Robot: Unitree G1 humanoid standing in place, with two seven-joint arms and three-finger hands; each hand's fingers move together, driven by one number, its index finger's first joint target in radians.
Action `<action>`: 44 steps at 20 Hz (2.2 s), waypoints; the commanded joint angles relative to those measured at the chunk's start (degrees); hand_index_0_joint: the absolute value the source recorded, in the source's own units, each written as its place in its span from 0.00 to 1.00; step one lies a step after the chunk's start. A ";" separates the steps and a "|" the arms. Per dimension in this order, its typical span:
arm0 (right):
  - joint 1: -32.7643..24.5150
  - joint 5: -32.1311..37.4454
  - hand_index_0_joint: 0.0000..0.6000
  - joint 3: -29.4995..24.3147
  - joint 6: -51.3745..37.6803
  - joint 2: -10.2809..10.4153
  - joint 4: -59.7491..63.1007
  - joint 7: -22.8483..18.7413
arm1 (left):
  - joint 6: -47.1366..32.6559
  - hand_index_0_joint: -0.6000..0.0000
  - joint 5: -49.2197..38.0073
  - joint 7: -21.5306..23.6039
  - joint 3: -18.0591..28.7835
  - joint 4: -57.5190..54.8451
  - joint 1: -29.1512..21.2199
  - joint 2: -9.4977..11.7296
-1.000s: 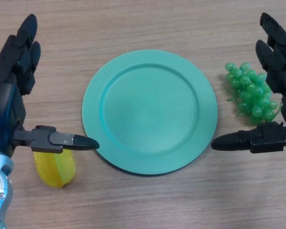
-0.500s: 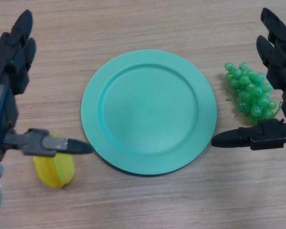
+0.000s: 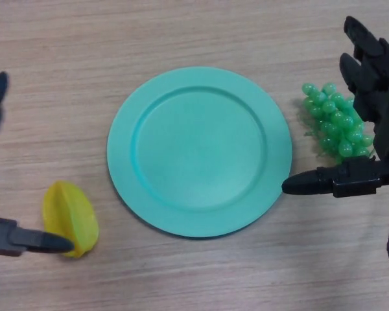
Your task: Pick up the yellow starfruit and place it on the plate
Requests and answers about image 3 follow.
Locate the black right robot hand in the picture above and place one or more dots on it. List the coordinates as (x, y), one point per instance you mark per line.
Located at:
(385, 107)

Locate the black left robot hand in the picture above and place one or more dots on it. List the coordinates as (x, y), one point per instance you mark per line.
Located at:
(6, 236)

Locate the yellow starfruit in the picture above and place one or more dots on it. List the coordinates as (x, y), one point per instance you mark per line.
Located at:
(74, 214)

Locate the green round plate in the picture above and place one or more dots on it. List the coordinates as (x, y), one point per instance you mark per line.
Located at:
(197, 149)

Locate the green grape bunch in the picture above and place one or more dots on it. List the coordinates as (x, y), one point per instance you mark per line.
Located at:
(334, 123)

